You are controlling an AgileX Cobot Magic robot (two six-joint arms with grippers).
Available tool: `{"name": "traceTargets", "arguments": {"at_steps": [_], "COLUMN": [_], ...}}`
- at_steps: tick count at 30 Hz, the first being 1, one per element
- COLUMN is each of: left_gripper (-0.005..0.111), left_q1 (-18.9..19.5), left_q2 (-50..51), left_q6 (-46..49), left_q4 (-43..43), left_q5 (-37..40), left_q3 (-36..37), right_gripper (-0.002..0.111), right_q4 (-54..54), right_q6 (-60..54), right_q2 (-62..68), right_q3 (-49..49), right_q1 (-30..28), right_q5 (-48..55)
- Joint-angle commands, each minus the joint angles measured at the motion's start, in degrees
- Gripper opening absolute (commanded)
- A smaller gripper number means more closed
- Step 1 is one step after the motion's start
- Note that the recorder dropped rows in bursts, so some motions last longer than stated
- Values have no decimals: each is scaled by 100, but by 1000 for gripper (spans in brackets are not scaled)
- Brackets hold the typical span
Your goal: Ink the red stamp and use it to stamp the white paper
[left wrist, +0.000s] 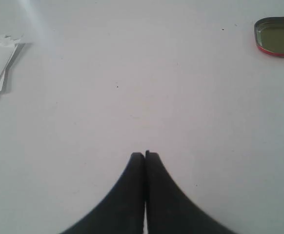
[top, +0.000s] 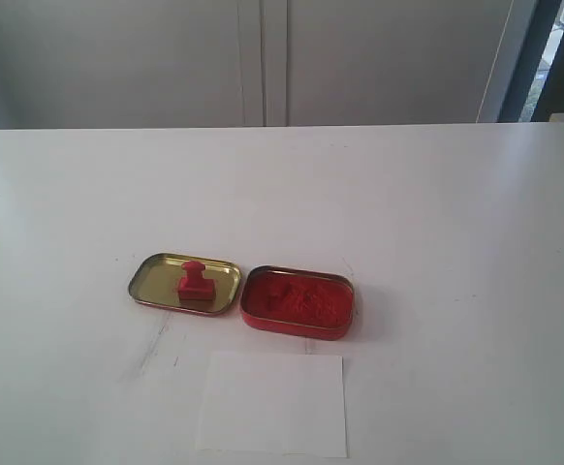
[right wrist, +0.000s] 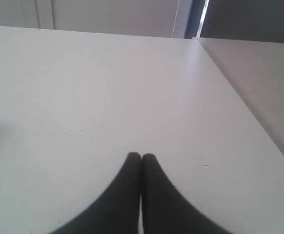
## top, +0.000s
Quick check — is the red ink pad tin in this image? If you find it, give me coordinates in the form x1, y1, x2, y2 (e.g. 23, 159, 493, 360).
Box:
240, 265, 355, 340

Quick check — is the red rubber stamp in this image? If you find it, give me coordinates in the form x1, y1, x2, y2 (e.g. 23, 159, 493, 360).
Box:
177, 261, 215, 301

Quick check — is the white paper sheet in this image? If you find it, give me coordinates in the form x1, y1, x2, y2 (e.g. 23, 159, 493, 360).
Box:
196, 352, 348, 458

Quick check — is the gold tin lid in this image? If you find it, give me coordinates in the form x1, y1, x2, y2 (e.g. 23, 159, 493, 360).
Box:
128, 253, 241, 316

